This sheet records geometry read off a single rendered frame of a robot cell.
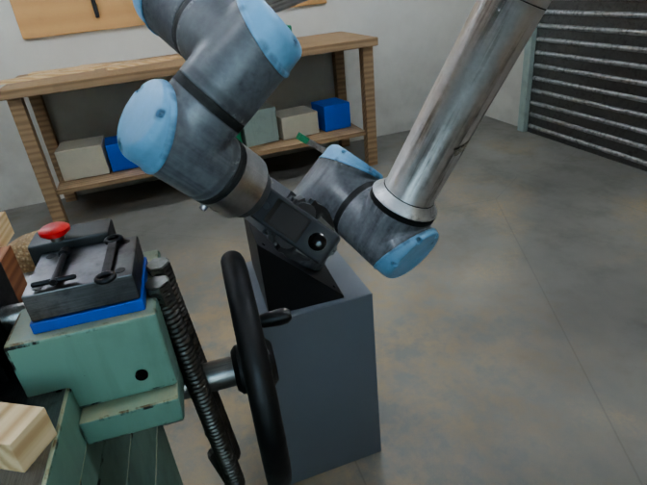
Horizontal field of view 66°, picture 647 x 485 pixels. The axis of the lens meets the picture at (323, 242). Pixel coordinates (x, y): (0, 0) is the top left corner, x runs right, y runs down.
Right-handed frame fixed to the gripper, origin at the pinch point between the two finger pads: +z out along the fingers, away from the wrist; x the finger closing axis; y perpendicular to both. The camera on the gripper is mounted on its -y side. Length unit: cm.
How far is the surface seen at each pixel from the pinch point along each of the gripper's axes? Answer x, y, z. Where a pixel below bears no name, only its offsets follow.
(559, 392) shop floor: -4, -15, 116
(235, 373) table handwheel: 18.0, -11.9, -16.2
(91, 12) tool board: -27, 309, 50
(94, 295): 15.4, -8.8, -35.5
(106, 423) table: 25.8, -12.9, -29.0
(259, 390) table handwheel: 14.1, -21.1, -23.2
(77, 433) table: 27.4, -12.7, -30.9
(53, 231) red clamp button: 14.3, 0.6, -37.6
